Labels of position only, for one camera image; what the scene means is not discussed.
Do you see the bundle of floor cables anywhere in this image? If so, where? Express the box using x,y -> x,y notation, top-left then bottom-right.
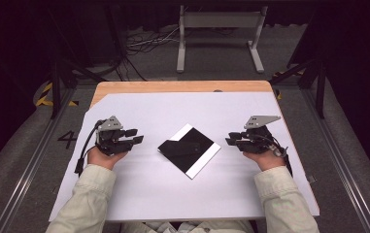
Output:
118,25 -> 181,82

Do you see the black and white sheet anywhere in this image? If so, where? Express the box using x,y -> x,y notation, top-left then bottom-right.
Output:
156,122 -> 222,180

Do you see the person's torso clothing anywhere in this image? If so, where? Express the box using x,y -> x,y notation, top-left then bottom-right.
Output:
120,219 -> 254,233

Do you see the grey metal stand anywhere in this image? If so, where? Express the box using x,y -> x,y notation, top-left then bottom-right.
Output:
176,4 -> 269,74

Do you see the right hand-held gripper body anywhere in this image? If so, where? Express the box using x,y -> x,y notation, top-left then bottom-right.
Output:
236,115 -> 282,155

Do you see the metal floor rail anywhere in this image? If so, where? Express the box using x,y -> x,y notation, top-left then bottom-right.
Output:
0,86 -> 77,233
302,86 -> 370,233

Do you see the person's right hand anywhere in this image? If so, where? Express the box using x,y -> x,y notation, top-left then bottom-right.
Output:
243,149 -> 286,172

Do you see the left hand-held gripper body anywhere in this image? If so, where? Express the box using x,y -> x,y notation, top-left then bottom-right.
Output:
94,115 -> 135,156

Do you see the yellow black hazard tape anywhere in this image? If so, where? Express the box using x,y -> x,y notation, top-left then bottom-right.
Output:
272,70 -> 305,101
35,82 -> 80,108

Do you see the left hand-held gripper cable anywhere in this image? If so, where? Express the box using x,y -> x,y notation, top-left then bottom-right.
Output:
74,119 -> 105,176

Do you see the white paper sheet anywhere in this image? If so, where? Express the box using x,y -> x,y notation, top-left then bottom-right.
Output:
49,91 -> 320,223

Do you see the person's left hand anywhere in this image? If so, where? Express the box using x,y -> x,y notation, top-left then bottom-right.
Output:
87,146 -> 128,171

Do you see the black metal stand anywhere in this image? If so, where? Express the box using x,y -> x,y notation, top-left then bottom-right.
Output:
269,57 -> 327,119
48,6 -> 109,119

